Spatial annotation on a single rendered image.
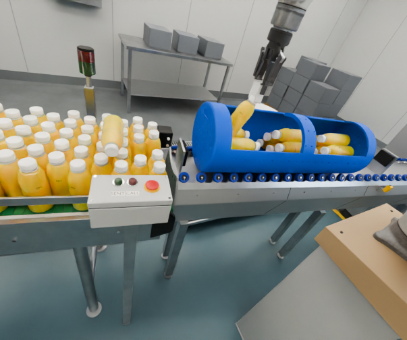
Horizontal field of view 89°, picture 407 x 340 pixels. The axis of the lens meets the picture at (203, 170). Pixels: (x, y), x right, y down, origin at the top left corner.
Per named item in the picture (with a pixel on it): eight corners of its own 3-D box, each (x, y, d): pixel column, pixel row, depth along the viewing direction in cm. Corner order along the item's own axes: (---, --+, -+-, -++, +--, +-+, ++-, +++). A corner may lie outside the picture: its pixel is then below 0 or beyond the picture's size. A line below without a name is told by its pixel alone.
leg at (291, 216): (276, 244, 190) (314, 197, 152) (270, 245, 188) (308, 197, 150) (273, 238, 194) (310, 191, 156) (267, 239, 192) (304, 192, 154)
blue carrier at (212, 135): (353, 183, 114) (391, 137, 98) (203, 186, 83) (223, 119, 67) (317, 155, 135) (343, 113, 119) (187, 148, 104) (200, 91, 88)
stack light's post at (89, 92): (104, 230, 161) (93, 88, 94) (99, 230, 159) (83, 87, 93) (105, 225, 164) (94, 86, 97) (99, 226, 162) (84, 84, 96)
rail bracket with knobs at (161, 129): (171, 152, 105) (173, 135, 99) (156, 152, 103) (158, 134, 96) (168, 142, 112) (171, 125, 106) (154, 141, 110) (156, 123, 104)
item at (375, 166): (380, 176, 137) (399, 157, 128) (376, 176, 136) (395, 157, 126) (368, 166, 144) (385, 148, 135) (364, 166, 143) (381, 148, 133)
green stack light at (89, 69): (95, 76, 90) (94, 64, 87) (77, 73, 88) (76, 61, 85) (96, 71, 95) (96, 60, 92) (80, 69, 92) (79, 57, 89)
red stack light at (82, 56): (94, 64, 87) (93, 53, 85) (76, 61, 85) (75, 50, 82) (96, 59, 91) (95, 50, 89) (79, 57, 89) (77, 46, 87)
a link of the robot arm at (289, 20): (294, 10, 68) (285, 31, 72) (271, 1, 65) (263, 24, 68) (312, 13, 61) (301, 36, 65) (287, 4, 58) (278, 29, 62)
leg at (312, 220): (284, 258, 180) (327, 213, 142) (279, 260, 178) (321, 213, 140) (281, 252, 184) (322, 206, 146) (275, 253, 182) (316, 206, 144)
